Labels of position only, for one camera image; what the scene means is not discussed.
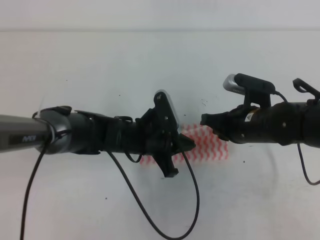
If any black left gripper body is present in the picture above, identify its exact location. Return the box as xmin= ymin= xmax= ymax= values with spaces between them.
xmin=117 ymin=107 xmax=178 ymax=156

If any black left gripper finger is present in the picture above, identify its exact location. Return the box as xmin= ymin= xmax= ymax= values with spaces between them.
xmin=176 ymin=133 xmax=196 ymax=153
xmin=152 ymin=152 xmax=179 ymax=178

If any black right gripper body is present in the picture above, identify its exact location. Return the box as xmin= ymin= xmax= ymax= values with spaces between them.
xmin=224 ymin=104 xmax=283 ymax=144

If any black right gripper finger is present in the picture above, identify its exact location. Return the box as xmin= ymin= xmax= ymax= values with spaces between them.
xmin=212 ymin=128 xmax=229 ymax=142
xmin=200 ymin=112 xmax=235 ymax=128

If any pink wavy striped towel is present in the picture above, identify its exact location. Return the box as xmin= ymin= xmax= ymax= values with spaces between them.
xmin=139 ymin=122 xmax=230 ymax=166

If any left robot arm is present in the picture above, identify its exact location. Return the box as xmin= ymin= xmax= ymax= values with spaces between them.
xmin=0 ymin=106 xmax=196 ymax=178

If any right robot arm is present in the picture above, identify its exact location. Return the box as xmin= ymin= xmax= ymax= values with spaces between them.
xmin=200 ymin=102 xmax=320 ymax=148

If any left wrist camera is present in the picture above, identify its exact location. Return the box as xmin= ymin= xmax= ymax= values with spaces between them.
xmin=153 ymin=89 xmax=180 ymax=134

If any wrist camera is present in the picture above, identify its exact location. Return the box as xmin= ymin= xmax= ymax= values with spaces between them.
xmin=223 ymin=73 xmax=276 ymax=109
xmin=153 ymin=89 xmax=180 ymax=134

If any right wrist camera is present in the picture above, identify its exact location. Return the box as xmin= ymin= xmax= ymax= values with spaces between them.
xmin=223 ymin=73 xmax=276 ymax=109

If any right camera cable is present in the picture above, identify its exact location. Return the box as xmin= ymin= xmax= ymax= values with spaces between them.
xmin=273 ymin=78 xmax=320 ymax=186

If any camera cable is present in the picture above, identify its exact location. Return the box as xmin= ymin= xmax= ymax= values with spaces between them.
xmin=273 ymin=78 xmax=320 ymax=186
xmin=19 ymin=144 xmax=201 ymax=240

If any left camera cable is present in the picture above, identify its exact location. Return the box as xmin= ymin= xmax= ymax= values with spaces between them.
xmin=19 ymin=144 xmax=201 ymax=240

